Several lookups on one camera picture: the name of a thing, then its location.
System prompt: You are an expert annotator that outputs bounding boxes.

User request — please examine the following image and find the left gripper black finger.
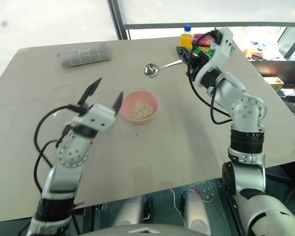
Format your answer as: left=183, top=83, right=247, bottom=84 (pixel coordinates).
left=112, top=91, right=124, bottom=115
left=77, top=78, right=102, bottom=106

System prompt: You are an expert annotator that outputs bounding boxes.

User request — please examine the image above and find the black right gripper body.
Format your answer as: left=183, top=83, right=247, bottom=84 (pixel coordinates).
left=186, top=49, right=213, bottom=82

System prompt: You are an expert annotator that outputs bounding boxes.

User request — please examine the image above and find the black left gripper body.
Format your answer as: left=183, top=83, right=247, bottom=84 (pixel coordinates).
left=67, top=103, right=93, bottom=117

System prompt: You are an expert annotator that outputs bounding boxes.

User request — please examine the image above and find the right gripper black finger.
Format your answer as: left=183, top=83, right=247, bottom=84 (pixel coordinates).
left=176, top=46, right=192, bottom=66

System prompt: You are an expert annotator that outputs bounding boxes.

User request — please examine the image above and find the metal spoon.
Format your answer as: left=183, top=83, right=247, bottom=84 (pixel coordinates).
left=144, top=60, right=184, bottom=79

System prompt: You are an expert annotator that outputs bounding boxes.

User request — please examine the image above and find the clear glass mug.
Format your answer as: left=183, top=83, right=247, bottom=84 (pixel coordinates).
left=53, top=109, right=76, bottom=127

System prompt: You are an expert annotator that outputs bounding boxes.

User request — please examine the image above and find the oatmeal in pink bowl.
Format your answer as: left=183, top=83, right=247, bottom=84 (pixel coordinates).
left=131, top=104, right=153, bottom=120

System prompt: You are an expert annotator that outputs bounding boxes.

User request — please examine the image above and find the pink bowl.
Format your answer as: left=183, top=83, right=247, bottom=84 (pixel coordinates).
left=119, top=90, right=160, bottom=125

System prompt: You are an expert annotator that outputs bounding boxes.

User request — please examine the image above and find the yellow snack bag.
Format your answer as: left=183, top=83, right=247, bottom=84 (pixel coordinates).
left=199, top=46, right=214, bottom=56

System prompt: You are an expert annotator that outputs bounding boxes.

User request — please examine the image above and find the orange juice bottle blue cap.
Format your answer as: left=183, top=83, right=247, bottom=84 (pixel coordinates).
left=179, top=24, right=194, bottom=49

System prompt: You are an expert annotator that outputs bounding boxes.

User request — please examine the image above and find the pink snack bag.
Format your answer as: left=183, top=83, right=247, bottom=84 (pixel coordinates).
left=192, top=33, right=215, bottom=48

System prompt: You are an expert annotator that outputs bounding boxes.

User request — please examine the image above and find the grey checked cloth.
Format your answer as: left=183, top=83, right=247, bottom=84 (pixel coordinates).
left=57, top=43, right=112, bottom=68

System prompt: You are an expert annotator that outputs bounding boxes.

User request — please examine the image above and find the brown cardboard box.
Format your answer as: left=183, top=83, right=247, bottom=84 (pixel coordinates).
left=264, top=76, right=285, bottom=93

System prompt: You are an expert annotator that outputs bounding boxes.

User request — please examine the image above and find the silver left robot leg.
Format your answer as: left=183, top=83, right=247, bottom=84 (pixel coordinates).
left=112, top=196, right=145, bottom=227

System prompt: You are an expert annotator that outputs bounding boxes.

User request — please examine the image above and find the silver robot leg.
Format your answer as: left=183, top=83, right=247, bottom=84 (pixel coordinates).
left=112, top=196, right=145, bottom=227
left=181, top=190, right=210, bottom=231

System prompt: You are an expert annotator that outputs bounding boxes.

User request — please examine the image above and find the silver right robot leg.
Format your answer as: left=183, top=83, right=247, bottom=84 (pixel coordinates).
left=181, top=190, right=210, bottom=231

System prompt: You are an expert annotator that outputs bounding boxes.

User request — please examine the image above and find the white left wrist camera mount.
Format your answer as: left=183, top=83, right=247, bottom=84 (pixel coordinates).
left=73, top=103, right=117, bottom=135

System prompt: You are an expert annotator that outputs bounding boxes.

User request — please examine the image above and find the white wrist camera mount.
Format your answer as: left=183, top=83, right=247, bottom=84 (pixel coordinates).
left=195, top=27, right=234, bottom=87
left=73, top=103, right=117, bottom=135

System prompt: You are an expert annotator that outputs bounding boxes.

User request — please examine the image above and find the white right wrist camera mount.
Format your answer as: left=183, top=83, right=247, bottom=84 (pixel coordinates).
left=195, top=27, right=234, bottom=87

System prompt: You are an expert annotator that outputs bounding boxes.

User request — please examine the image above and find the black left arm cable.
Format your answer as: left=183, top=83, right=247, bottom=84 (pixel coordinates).
left=33, top=104, right=76, bottom=195

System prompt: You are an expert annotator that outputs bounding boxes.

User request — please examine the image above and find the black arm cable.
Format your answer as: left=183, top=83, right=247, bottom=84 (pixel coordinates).
left=186, top=29, right=233, bottom=125
left=33, top=104, right=76, bottom=195

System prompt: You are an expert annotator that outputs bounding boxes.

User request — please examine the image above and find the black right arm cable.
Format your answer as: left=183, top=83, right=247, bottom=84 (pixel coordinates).
left=186, top=29, right=233, bottom=125

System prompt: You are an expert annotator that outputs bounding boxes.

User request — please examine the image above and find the dark window frame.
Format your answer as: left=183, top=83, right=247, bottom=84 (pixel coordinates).
left=106, top=0, right=295, bottom=40

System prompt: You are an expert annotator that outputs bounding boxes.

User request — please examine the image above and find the thin white cable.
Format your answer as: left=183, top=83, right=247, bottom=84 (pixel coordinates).
left=170, top=188, right=188, bottom=227

